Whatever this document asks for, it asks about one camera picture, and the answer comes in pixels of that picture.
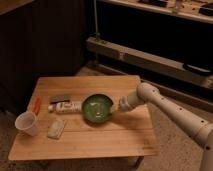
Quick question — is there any white paper cup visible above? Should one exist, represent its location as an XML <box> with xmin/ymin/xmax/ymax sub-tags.
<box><xmin>15</xmin><ymin>111</ymin><xmax>38</xmax><ymax>136</ymax></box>

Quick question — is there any dark grey rectangular block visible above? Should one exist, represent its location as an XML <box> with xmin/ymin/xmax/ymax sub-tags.
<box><xmin>50</xmin><ymin>95</ymin><xmax>70</xmax><ymax>104</ymax></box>

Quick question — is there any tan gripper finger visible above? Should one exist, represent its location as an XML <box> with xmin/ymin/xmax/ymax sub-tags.
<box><xmin>110</xmin><ymin>104</ymin><xmax>119</xmax><ymax>113</ymax></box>

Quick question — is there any grey metal beam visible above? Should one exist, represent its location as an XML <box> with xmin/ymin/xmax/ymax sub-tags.
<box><xmin>86</xmin><ymin>37</ymin><xmax>213</xmax><ymax>90</ymax></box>

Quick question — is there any metal vertical pole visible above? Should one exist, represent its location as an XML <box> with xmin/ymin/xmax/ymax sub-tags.
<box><xmin>93</xmin><ymin>0</ymin><xmax>100</xmax><ymax>41</ymax></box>

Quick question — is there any green ceramic bowl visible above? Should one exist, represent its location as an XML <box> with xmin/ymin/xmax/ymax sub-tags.
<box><xmin>81</xmin><ymin>94</ymin><xmax>113</xmax><ymax>124</ymax></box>

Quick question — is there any white tube bottle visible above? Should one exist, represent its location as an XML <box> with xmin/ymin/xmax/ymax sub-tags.
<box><xmin>48</xmin><ymin>101</ymin><xmax>82</xmax><ymax>114</ymax></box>

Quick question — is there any workbench shelf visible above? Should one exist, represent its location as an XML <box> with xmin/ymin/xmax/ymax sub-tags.
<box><xmin>100</xmin><ymin>0</ymin><xmax>213</xmax><ymax>24</ymax></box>

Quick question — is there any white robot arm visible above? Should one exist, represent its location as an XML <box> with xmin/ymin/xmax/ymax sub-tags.
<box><xmin>111</xmin><ymin>82</ymin><xmax>213</xmax><ymax>171</ymax></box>

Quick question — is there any wooden table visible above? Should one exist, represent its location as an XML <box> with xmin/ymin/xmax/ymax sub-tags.
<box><xmin>8</xmin><ymin>76</ymin><xmax>159</xmax><ymax>160</ymax></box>

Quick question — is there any dark wooden cabinet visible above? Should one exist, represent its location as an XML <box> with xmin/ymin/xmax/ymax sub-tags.
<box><xmin>0</xmin><ymin>0</ymin><xmax>84</xmax><ymax>114</ymax></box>

